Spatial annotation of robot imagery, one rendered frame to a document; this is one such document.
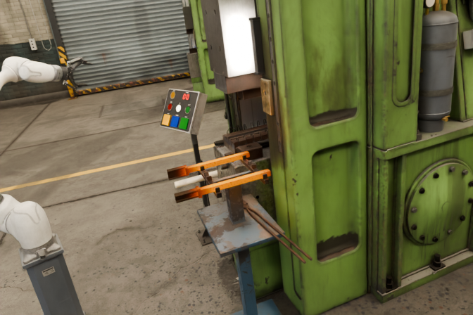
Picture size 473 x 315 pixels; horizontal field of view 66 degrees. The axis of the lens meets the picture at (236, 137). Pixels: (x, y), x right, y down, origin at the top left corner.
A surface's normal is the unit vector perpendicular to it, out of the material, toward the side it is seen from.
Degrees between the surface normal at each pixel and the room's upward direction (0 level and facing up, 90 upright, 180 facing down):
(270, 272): 89
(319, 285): 90
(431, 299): 0
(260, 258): 89
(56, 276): 90
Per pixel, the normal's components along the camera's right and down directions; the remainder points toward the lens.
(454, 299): -0.12, -0.93
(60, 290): 0.57, 0.22
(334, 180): 0.36, 0.28
